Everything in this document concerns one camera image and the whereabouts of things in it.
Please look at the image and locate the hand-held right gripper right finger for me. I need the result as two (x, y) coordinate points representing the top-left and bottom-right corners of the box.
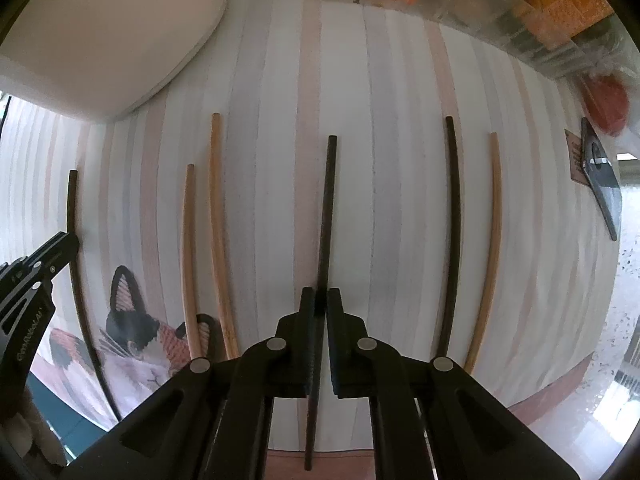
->
(325, 287), (581, 480)

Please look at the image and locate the dark soy sauce bottle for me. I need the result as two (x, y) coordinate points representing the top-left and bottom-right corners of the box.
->
(517, 0), (618, 53)

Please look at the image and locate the black chopstick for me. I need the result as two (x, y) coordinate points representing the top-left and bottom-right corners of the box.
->
(302, 135), (338, 472)
(437, 116), (462, 358)

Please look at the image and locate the large clear plastic bag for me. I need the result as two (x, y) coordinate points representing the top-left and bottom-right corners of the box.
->
(575, 50), (640, 141)

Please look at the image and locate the brown card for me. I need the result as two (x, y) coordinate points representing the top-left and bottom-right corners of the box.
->
(564, 128), (588, 187)

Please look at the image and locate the red tomato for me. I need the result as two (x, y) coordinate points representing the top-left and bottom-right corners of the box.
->
(582, 77), (630, 136)

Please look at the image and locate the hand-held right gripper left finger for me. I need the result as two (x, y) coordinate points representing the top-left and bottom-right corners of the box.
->
(65, 287), (318, 480)

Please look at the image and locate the clear plastic organizer tray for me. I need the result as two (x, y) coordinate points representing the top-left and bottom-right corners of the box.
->
(350, 0), (631, 81)

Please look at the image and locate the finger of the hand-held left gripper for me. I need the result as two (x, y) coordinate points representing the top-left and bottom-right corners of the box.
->
(0, 231), (81, 287)

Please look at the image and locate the blue smartphone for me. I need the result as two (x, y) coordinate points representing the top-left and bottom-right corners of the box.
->
(580, 117), (623, 242)

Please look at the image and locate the striped cat print tablecloth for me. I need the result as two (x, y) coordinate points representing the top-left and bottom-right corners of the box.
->
(0, 0), (625, 480)

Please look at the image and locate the dark brown chopstick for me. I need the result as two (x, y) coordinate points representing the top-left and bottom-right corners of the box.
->
(66, 169), (121, 421)

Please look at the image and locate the cream round chopstick holder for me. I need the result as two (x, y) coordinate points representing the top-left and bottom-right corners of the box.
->
(0, 0), (227, 122)

